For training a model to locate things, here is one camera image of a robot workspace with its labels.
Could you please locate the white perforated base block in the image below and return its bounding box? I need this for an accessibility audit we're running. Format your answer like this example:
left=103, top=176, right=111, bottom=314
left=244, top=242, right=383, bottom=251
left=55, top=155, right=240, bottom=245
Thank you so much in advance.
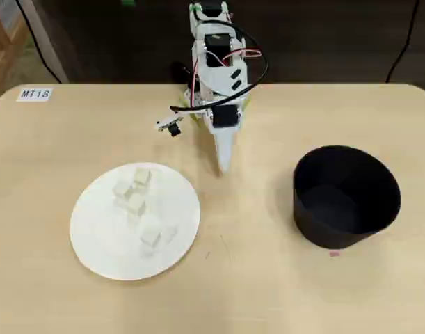
left=182, top=88, right=213, bottom=109

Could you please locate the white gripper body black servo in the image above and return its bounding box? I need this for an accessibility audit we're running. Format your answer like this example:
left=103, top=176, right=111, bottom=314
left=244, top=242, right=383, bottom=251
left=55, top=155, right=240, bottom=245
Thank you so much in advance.
left=202, top=102, right=244, bottom=131

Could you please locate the white cube block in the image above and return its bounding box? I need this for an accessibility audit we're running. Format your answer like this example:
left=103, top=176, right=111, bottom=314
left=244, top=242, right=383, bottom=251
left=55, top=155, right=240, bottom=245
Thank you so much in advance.
left=133, top=168, right=153, bottom=189
left=113, top=180, right=134, bottom=200
left=138, top=216, right=164, bottom=246
left=127, top=193, right=147, bottom=214

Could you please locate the white round plate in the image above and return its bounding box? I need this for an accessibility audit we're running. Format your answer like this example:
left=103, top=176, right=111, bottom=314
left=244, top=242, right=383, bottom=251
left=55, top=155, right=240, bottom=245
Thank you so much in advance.
left=69, top=161, right=202, bottom=281

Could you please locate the black pot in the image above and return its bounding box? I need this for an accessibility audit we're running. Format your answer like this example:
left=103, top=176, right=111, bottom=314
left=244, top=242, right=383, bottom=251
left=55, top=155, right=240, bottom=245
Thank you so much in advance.
left=292, top=145, right=402, bottom=250

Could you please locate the white wrist camera board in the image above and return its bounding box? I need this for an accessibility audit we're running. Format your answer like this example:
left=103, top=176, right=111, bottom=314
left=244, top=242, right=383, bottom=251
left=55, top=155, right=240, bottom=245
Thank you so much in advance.
left=154, top=116, right=185, bottom=137

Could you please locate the red white servo wire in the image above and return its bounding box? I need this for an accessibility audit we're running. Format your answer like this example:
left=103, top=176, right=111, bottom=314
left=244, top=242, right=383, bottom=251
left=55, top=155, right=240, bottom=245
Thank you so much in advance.
left=189, top=51, right=202, bottom=104
left=221, top=48, right=262, bottom=64

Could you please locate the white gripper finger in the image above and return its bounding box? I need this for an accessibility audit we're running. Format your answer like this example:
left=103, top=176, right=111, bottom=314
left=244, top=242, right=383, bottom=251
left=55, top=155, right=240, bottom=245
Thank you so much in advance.
left=211, top=127, right=241, bottom=175

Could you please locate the black background cable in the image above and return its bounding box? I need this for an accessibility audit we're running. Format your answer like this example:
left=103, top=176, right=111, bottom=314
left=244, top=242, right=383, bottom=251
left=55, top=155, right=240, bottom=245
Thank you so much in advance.
left=385, top=0, right=421, bottom=84
left=19, top=0, right=63, bottom=84

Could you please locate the thick black camera cable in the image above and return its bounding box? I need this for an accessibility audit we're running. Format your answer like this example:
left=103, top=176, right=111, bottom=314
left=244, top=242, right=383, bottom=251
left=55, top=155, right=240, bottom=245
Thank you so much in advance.
left=169, top=19, right=271, bottom=114

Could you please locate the white MT18 label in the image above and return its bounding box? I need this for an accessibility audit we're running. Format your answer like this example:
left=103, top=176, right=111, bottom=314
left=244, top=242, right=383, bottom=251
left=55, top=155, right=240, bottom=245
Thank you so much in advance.
left=16, top=87, right=54, bottom=102

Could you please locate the grey partition panel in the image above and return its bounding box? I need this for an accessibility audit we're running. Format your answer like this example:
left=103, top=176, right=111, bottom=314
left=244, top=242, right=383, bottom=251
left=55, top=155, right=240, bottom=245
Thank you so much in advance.
left=19, top=0, right=70, bottom=84

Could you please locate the wooden shelf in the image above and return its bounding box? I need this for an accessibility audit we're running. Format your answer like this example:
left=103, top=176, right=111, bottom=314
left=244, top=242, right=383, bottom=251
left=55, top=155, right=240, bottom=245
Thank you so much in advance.
left=0, top=0, right=27, bottom=116

